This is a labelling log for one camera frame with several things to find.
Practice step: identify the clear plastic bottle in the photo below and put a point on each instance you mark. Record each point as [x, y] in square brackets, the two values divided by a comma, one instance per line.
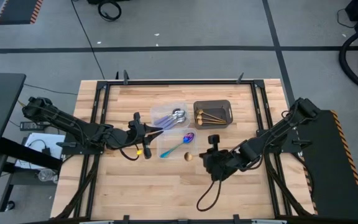
[47, 175]

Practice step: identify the grey plastic bin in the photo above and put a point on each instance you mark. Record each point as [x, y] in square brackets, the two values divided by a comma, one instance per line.
[219, 107]

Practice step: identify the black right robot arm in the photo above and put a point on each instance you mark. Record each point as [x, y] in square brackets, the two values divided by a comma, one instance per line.
[269, 137]

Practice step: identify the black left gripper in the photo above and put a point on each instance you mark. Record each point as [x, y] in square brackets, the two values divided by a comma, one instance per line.
[123, 138]

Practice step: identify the black power adapter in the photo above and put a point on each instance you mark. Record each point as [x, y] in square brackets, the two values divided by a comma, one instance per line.
[31, 126]

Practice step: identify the clear plastic bin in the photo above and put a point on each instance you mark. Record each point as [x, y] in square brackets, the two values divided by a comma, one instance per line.
[160, 109]
[169, 138]

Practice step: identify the large hazard-striped black floor mat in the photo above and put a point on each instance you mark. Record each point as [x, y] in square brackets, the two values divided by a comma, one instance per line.
[322, 171]

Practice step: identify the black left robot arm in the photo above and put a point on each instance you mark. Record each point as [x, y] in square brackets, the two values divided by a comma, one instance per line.
[73, 127]

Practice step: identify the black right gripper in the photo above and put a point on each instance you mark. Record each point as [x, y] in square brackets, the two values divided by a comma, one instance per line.
[222, 161]

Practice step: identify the white paper sheet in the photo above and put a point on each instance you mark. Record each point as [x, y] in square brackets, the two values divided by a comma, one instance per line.
[39, 138]

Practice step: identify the black aluminium table frame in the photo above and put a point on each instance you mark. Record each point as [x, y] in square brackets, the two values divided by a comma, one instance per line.
[179, 82]

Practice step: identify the small hazard-striped black floor mat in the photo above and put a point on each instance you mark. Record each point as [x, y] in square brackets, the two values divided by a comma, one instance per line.
[17, 12]

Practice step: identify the black caster wheel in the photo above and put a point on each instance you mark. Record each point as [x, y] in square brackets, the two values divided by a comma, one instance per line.
[10, 206]

